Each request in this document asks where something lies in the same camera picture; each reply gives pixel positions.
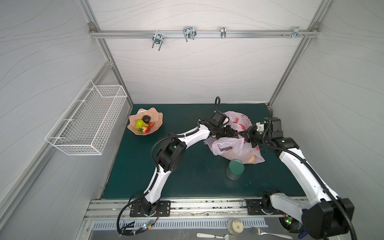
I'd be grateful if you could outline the pink plastic bag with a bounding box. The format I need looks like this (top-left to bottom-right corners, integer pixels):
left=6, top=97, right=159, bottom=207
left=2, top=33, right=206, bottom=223
left=204, top=111, right=265, bottom=164

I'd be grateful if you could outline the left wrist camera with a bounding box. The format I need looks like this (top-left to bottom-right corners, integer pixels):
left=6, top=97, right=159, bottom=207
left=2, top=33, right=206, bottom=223
left=206, top=111, right=230, bottom=128

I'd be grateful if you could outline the metal crossbar rail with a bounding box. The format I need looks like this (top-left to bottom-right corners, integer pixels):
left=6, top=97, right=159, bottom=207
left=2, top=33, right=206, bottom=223
left=90, top=29, right=321, bottom=39

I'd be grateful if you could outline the silver fork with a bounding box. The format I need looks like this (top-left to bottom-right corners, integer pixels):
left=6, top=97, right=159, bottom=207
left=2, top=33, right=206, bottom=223
left=251, top=227, right=293, bottom=240

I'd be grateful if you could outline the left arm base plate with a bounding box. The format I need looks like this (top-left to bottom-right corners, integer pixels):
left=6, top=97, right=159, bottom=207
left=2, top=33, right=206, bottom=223
left=130, top=199, right=171, bottom=217

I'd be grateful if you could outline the right black cable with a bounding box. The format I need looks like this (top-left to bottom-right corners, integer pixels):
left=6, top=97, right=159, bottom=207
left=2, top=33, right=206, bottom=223
left=262, top=116, right=358, bottom=240

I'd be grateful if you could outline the metal hook clamp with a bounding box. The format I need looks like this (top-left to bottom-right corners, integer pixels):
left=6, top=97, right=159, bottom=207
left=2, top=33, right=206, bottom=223
left=221, top=27, right=227, bottom=39
left=183, top=26, right=197, bottom=42
left=282, top=27, right=309, bottom=39
left=152, top=33, right=164, bottom=51

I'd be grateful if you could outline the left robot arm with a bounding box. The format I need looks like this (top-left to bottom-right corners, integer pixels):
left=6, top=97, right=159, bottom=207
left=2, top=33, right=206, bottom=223
left=140, top=125, right=238, bottom=215

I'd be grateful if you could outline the pink fruit bowl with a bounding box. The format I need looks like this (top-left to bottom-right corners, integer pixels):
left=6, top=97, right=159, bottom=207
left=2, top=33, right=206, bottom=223
left=127, top=108, right=163, bottom=136

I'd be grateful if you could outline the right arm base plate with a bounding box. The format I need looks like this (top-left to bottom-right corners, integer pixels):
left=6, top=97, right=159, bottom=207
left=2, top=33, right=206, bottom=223
left=245, top=199, right=271, bottom=216

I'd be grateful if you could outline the white wire basket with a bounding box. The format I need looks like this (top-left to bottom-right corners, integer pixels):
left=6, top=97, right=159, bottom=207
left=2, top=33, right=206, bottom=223
left=45, top=80, right=128, bottom=156

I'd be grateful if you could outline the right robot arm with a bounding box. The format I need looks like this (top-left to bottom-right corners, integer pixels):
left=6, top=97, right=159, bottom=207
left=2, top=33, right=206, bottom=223
left=239, top=123, right=357, bottom=240

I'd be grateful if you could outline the white vent strip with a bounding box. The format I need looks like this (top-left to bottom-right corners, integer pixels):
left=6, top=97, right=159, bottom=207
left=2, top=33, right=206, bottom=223
left=92, top=217, right=269, bottom=231

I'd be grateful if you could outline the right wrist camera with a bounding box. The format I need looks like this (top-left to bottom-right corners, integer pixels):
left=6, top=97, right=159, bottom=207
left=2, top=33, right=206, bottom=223
left=263, top=117, right=284, bottom=141

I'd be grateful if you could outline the white handled fork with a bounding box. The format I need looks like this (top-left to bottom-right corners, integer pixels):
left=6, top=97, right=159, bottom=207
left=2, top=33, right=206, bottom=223
left=196, top=233, right=237, bottom=240

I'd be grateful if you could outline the dark passion fruit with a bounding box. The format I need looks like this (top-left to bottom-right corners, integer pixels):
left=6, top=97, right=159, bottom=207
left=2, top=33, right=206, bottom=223
left=142, top=115, right=152, bottom=124

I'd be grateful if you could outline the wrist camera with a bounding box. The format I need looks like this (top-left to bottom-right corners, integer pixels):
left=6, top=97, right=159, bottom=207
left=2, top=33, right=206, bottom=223
left=263, top=117, right=284, bottom=141
left=206, top=111, right=230, bottom=128

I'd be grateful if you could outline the green round fruit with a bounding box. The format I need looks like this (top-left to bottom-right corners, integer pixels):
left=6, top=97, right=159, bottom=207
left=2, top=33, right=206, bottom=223
left=136, top=119, right=149, bottom=130

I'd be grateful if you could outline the clear jar green lid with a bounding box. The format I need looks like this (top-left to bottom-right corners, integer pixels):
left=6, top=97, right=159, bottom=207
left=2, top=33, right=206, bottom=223
left=226, top=160, right=245, bottom=181

